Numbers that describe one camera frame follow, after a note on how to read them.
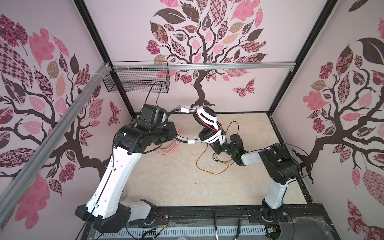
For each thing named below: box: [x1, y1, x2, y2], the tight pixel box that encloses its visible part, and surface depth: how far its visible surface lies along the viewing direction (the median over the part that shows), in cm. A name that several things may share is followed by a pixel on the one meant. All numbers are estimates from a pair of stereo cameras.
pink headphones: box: [152, 139, 179, 155], surface depth 98 cm
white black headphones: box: [167, 105, 222, 144], surface depth 57 cm
